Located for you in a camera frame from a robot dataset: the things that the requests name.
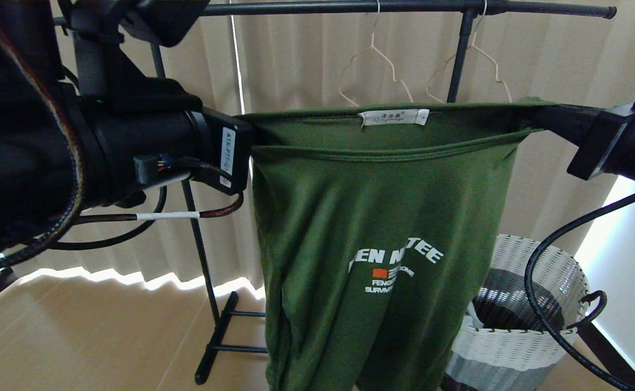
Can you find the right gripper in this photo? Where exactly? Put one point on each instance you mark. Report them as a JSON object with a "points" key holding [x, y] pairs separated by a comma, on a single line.
{"points": [[621, 141]]}

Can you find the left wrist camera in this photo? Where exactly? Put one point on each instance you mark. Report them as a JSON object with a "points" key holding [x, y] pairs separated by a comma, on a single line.
{"points": [[100, 60]]}

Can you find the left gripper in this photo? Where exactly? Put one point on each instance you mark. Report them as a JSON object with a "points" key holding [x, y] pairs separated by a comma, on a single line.
{"points": [[149, 146]]}

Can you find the pink clothes hanger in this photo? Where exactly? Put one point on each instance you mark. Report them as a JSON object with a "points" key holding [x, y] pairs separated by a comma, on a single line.
{"points": [[495, 71], [372, 43]]}

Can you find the white laundry basket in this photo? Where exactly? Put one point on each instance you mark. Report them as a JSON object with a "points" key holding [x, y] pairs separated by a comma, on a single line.
{"points": [[513, 347]]}

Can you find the black clothes rack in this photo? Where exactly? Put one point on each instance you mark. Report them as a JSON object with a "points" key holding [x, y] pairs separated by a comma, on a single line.
{"points": [[322, 8]]}

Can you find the green printed shirt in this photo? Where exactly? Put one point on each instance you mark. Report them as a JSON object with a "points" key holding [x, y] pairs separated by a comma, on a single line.
{"points": [[350, 206]]}

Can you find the beige curtain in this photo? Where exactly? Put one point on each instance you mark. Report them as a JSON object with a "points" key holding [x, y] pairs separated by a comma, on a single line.
{"points": [[295, 65]]}

